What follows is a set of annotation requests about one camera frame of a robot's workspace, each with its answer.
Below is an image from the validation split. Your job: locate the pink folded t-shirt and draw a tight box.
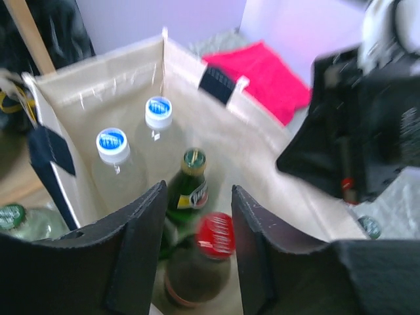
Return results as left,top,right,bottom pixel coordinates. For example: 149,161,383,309
202,41,312,125

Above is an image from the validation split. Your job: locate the clear chang soda bottle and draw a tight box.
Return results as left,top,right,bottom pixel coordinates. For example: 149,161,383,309
358,215,382,240
1,203,70,242

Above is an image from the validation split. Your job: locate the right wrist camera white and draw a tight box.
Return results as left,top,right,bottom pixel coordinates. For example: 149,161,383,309
357,0,419,74

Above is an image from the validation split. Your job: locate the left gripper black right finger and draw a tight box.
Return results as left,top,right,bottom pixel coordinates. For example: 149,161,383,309
232,185,419,314

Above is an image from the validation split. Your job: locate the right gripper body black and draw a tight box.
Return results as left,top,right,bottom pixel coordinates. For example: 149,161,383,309
276,49,419,203

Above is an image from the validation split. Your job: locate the dark patterned hanging shirt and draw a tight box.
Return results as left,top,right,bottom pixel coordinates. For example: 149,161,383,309
0,0,96,132

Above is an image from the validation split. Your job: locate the cream canvas tote bag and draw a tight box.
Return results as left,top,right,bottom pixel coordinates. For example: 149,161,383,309
21,28,368,315

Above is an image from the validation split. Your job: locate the green Perrier bottle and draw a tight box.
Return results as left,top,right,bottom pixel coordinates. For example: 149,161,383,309
158,218,196,261
166,148,209,226

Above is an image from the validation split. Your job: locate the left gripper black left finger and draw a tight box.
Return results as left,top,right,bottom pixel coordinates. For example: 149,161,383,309
1,182,167,314

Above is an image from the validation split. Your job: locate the wooden clothes rack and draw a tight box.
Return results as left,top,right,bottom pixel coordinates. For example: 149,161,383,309
0,0,56,204

